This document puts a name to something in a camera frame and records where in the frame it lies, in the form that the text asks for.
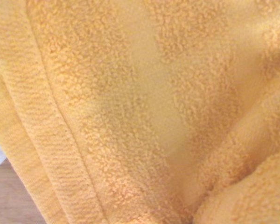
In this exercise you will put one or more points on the yellow terry towel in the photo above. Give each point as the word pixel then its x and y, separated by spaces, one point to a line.
pixel 140 105

